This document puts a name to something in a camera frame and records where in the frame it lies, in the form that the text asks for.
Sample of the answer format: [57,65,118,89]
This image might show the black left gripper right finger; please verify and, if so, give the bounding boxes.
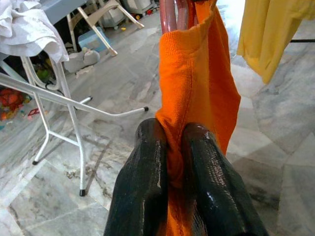
[181,122,269,236]

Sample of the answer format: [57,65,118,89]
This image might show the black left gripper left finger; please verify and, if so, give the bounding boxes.
[103,118,169,236]

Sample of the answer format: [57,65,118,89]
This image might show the orange shirt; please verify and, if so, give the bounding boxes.
[155,0,242,236]

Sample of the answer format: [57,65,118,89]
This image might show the yellow printed shirt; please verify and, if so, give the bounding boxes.
[236,0,315,86]

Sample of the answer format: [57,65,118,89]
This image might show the reddish brown plastic hanger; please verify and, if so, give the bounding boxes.
[158,0,197,34]

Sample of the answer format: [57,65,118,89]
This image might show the white shirt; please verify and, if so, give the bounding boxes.
[0,0,70,64]

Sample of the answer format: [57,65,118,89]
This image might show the white metal table legs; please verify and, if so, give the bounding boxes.
[0,55,150,197]

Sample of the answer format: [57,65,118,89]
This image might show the grey plush toy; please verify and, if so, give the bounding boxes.
[63,48,101,74]

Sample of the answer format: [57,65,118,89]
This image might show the light blue box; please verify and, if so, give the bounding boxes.
[78,26,113,54]

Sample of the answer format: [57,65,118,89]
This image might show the colourful toy pile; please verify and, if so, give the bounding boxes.
[0,88,32,121]

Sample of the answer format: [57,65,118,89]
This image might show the white baby high chair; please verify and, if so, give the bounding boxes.
[66,0,146,57]

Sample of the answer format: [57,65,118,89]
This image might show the white drawer cart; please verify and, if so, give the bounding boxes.
[120,0,160,18]

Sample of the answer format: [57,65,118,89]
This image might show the grey folding table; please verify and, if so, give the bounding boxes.
[36,0,89,25]

